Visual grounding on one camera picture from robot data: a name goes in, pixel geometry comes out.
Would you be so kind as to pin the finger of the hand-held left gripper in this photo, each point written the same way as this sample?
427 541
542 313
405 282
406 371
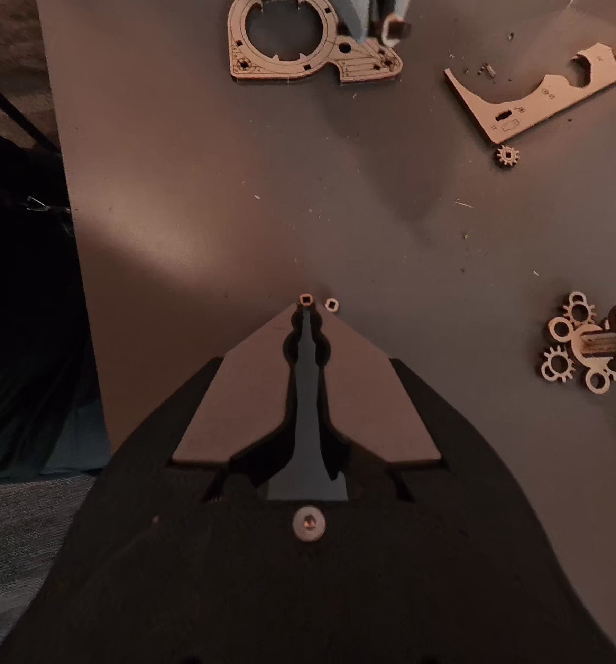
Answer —
398 6
356 18

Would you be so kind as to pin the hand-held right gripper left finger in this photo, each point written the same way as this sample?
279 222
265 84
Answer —
245 394

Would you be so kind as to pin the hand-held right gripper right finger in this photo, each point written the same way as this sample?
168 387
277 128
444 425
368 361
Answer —
375 404

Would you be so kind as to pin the wooden plate with round hole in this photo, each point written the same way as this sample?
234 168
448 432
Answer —
266 65

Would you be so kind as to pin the small square-hole wooden washer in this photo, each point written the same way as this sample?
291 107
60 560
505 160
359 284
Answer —
307 299
331 304

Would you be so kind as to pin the curved cutout wooden sheet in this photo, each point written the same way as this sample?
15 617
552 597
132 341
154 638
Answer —
515 106

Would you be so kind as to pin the small wooden gear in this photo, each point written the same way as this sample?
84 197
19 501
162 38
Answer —
506 155

